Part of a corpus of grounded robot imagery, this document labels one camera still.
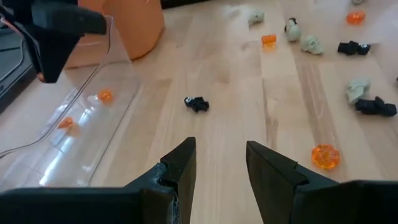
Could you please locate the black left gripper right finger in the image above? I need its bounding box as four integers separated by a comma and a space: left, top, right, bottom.
245, 140, 398, 224

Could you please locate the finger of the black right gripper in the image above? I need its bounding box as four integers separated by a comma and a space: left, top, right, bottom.
23, 26, 80, 83
32, 4, 108, 35

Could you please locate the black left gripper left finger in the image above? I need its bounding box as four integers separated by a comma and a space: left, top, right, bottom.
0, 136, 197, 224

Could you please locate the clear plastic bin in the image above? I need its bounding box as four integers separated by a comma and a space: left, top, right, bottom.
0, 15, 142, 192

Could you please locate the orange plastic bin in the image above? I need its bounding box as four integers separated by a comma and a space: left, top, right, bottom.
63, 0, 165, 69

